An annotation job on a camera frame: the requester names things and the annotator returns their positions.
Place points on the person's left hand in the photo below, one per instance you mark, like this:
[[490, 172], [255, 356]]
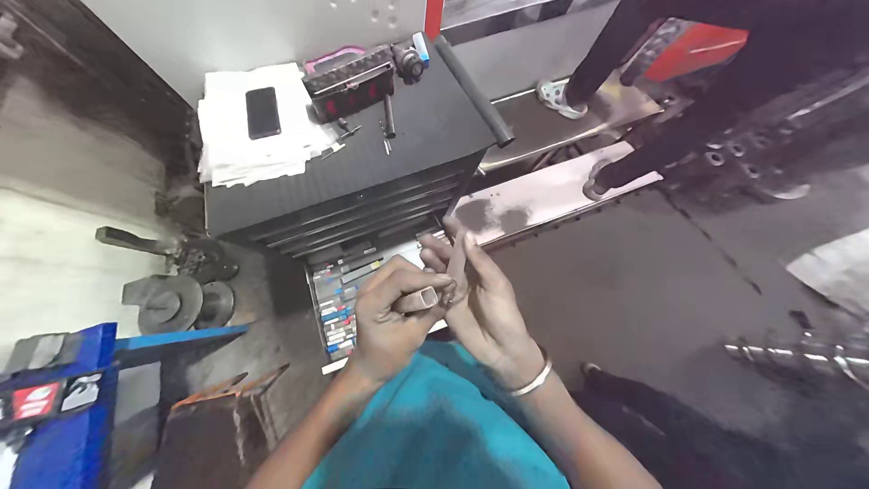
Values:
[[385, 333]]

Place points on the person's right hand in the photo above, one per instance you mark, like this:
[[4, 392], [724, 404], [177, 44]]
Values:
[[492, 326]]

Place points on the person's left fingers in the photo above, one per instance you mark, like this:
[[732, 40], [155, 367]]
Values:
[[407, 280]]

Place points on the person's right thumb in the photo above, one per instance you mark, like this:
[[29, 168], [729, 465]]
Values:
[[487, 263]]

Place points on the person's right fingers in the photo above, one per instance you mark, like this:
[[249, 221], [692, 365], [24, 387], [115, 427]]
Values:
[[456, 263]]

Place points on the person's right forearm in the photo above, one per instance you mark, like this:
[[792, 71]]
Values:
[[584, 434]]

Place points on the person's left forearm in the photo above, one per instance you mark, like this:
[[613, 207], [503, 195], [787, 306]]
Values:
[[313, 426]]

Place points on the pile of small tool boxes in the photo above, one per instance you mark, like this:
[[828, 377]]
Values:
[[336, 316]]

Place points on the pale pink board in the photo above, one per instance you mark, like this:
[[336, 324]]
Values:
[[543, 197]]

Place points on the open drawer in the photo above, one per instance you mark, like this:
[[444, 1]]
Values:
[[314, 299]]

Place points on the black tool cabinet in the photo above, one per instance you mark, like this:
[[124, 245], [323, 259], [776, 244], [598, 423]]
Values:
[[407, 156]]

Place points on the small thin metal bit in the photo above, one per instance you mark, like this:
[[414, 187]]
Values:
[[387, 144]]

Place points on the brown wooden platform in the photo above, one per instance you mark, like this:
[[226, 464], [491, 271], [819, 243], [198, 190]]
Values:
[[536, 122]]

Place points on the person's body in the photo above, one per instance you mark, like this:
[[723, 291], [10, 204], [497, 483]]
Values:
[[441, 428]]

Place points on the small dark key tool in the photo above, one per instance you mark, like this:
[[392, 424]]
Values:
[[344, 128]]

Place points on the long dark grey pipe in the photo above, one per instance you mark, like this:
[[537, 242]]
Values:
[[475, 94]]

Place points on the black patterned case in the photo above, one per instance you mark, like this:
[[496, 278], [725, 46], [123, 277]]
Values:
[[353, 88]]

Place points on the black round metal tool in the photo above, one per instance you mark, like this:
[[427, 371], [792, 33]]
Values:
[[410, 64]]

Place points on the dark machine lever assembly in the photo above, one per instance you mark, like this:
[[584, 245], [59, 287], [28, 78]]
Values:
[[193, 257]]

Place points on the blue white small bottle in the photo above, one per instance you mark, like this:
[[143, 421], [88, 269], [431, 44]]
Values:
[[420, 47]]

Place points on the black smartphone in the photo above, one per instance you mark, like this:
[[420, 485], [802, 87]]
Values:
[[263, 113]]

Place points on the stack of white papers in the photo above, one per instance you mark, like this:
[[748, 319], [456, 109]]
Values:
[[227, 122]]

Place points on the grey round pulley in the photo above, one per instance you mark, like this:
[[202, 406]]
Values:
[[168, 307]]

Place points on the rusty brown metal box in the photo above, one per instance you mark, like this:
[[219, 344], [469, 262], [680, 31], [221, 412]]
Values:
[[210, 438]]

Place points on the red metal object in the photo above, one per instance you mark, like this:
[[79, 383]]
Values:
[[699, 51]]

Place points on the ribbed metal shaft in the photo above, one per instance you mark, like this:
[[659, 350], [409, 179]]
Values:
[[791, 353]]

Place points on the pale metal sheet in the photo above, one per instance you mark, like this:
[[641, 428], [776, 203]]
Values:
[[838, 268]]

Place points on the red post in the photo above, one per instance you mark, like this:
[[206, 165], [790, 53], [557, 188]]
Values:
[[433, 17]]

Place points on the blue machine frame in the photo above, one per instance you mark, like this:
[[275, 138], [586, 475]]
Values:
[[81, 414]]

